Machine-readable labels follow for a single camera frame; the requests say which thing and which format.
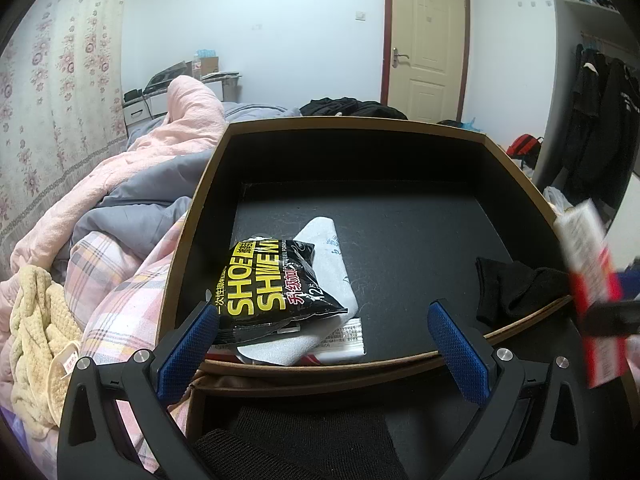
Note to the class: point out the hanging black clothes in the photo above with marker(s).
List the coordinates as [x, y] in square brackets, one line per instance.
[600, 125]

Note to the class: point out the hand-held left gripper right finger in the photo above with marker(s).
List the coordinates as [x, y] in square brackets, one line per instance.
[457, 355]

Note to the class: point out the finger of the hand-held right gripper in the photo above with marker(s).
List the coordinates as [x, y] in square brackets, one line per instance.
[629, 276]
[612, 317]

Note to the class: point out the cardboard box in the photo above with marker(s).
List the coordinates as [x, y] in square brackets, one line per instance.
[207, 67]

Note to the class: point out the white packet with red edge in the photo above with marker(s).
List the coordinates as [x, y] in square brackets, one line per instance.
[345, 341]

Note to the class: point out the red backpack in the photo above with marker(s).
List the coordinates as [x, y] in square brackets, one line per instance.
[525, 145]

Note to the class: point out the large black box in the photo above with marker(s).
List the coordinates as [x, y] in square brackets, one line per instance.
[400, 260]

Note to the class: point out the blue plastic bag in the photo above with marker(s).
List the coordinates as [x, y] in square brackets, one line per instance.
[470, 124]

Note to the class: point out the floral curtain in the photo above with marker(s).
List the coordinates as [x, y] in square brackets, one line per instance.
[65, 85]

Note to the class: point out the black and yellow wipes packet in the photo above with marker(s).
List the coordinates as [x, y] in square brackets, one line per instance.
[270, 290]

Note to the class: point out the pink plaid bed cover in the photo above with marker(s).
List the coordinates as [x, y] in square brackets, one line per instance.
[115, 310]

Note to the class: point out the black bag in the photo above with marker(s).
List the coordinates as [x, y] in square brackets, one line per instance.
[167, 77]

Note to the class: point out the pile of black clothes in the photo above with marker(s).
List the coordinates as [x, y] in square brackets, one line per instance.
[360, 108]

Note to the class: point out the white bedside cabinet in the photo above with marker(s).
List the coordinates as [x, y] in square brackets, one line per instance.
[135, 112]

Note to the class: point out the yellow waffle towel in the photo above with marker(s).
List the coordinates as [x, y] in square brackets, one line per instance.
[35, 320]

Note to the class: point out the cream door with red frame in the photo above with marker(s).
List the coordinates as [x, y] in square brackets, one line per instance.
[430, 60]

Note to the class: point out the red and white packet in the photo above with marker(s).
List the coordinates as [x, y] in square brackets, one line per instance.
[590, 270]

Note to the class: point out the white sock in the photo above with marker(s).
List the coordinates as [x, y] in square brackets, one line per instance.
[327, 255]

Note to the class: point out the white wall shelf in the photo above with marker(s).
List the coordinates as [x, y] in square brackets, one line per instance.
[595, 10]

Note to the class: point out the white plastic bag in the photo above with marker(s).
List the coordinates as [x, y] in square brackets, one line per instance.
[557, 200]

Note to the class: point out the pink and grey quilt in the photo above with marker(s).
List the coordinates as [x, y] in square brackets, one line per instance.
[165, 145]

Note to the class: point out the black sock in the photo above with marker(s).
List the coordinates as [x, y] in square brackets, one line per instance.
[510, 285]

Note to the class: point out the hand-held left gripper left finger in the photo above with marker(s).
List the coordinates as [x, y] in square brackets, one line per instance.
[190, 355]

